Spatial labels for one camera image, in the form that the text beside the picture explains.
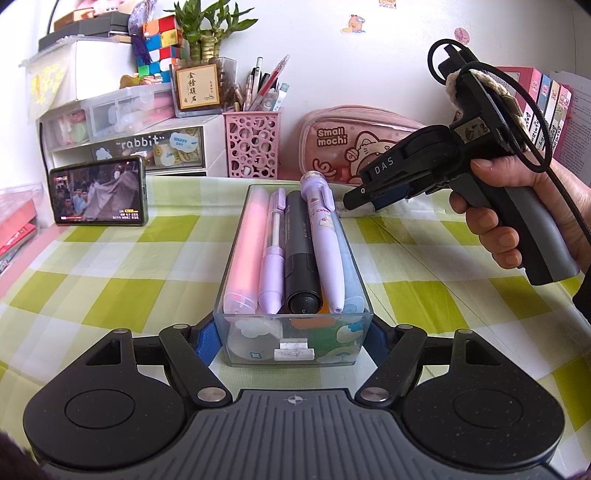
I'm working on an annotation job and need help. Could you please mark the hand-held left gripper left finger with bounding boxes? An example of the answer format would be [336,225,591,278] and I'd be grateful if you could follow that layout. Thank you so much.
[69,318,233,407]

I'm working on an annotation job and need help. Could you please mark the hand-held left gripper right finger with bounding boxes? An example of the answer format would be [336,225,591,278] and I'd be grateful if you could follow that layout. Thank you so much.
[356,316,515,407]

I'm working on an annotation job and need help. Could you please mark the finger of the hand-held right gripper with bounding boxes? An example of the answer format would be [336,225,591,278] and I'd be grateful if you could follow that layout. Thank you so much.
[343,147,411,214]
[372,186,414,213]

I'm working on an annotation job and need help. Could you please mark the light blue highlighter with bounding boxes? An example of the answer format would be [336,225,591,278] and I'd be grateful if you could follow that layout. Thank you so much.
[332,217,366,315]

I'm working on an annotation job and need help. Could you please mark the orange capped highlighter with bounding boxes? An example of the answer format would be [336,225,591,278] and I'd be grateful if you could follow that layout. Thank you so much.
[290,298,332,329]

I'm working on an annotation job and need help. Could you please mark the purple cartoon pen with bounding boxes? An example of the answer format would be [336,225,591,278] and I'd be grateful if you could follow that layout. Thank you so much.
[300,171,345,315]

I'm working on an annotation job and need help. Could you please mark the clear plastic box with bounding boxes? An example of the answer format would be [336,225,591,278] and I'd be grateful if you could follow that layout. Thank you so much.
[213,184,374,367]

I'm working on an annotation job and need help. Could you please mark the pink highlighter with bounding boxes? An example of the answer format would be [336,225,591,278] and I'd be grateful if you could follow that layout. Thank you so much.
[223,186,271,315]

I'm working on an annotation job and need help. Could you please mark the purple clear pen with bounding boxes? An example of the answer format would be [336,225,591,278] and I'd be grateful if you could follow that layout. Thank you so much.
[257,188,289,315]

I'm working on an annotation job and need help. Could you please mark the black whiteboard marker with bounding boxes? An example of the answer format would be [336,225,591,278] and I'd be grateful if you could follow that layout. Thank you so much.
[283,189,324,317]

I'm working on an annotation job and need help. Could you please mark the person's right hand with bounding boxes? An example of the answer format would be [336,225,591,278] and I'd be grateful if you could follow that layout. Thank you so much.
[450,159,591,271]

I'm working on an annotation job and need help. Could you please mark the pink pencil case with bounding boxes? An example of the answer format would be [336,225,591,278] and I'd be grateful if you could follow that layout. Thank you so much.
[298,105,428,185]

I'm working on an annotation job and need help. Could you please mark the blue spine book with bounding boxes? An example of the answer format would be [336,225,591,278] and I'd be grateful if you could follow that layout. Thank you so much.
[531,74,553,148]

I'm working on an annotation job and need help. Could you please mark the cream spine book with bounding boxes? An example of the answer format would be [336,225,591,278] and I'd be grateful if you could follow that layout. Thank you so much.
[542,80,563,155]

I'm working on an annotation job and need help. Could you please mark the green checked tablecloth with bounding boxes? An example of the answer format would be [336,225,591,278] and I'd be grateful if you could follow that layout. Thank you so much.
[0,174,591,472]

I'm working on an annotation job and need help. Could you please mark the red pink spine book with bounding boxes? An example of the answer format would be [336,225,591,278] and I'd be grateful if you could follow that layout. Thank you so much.
[549,85,574,160]

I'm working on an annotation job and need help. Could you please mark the white printed paper sheets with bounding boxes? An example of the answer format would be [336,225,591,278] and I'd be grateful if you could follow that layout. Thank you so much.
[561,69,591,185]

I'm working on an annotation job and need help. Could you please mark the pink pen holder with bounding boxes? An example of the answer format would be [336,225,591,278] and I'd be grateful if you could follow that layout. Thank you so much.
[223,111,282,180]

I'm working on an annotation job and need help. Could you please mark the bunch of pens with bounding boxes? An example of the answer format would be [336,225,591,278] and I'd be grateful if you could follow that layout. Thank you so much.
[233,54,291,113]

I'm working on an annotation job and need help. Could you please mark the white desk drawer organizer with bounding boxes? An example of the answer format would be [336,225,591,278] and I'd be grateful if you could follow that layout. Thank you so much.
[39,99,227,178]

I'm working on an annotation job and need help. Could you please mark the smartphone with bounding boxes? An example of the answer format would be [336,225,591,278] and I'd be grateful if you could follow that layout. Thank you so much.
[48,156,148,227]

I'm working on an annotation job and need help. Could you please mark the glass vase with label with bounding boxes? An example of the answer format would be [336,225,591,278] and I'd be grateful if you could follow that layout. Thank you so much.
[170,56,238,118]

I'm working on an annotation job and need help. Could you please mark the cartoon picture book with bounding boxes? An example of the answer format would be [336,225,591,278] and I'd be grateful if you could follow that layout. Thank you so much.
[0,240,38,280]

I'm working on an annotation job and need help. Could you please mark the green bamboo plant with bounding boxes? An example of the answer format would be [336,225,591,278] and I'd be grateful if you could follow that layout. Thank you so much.
[173,0,262,65]

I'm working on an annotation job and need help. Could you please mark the clear compartment box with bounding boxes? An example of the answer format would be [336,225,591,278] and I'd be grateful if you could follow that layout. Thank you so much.
[83,83,176,141]

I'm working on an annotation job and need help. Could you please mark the small brown figurine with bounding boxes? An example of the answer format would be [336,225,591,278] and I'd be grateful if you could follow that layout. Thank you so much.
[119,71,162,88]

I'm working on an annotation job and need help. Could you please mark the purple sachet charm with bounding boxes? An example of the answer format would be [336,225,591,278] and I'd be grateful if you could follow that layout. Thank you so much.
[127,0,157,65]

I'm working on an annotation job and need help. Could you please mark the white storage box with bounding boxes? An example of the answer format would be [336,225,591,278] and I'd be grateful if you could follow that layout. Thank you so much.
[25,37,151,121]

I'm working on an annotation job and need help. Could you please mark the yellow lace piece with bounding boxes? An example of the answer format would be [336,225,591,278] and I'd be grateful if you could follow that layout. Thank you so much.
[28,60,70,118]

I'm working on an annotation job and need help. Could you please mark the pink lion toy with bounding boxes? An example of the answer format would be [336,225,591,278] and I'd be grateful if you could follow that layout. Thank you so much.
[74,0,139,12]

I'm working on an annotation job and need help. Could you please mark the dark grey case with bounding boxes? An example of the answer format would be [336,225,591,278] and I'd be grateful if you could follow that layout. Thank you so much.
[38,11,134,51]

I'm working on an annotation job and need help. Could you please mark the tan wooden block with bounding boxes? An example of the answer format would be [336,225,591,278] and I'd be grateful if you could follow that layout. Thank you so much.
[53,8,100,31]

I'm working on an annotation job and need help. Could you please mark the cream fuzzy strap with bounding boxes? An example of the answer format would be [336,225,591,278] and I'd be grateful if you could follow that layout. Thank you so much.
[445,69,522,121]

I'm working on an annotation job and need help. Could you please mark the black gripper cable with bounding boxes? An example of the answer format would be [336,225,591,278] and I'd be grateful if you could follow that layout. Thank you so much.
[427,39,591,259]

